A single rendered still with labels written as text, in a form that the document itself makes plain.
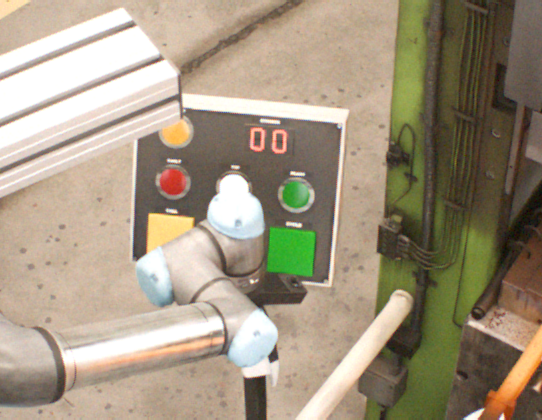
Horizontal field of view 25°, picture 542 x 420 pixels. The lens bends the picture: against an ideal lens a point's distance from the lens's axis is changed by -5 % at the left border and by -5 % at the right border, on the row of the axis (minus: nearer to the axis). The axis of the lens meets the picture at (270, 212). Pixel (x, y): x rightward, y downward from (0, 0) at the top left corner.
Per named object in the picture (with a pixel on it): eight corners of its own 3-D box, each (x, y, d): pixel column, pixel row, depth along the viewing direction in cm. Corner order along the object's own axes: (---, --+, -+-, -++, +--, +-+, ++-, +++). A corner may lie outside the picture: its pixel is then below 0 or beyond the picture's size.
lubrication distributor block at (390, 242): (401, 276, 241) (406, 227, 231) (373, 263, 244) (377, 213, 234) (410, 264, 243) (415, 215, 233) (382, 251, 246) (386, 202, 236)
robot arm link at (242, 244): (191, 204, 178) (240, 176, 182) (195, 256, 186) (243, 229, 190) (225, 237, 174) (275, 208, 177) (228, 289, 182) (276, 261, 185)
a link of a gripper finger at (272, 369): (247, 397, 198) (228, 345, 196) (280, 382, 200) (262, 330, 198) (255, 402, 195) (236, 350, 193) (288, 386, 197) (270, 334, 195)
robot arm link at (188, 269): (174, 300, 169) (241, 261, 173) (127, 249, 175) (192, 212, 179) (179, 336, 175) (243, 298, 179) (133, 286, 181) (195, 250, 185)
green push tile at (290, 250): (312, 277, 209) (316, 232, 207) (266, 272, 210) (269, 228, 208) (313, 273, 211) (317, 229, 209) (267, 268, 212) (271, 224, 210)
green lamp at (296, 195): (302, 216, 206) (303, 197, 203) (278, 204, 208) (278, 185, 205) (313, 204, 208) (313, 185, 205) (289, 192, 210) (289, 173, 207)
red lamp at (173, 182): (179, 202, 209) (177, 184, 205) (156, 191, 210) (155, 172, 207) (190, 191, 210) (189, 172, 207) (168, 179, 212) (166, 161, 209)
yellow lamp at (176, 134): (182, 151, 206) (180, 132, 203) (159, 141, 208) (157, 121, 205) (193, 140, 208) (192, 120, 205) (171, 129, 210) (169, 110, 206)
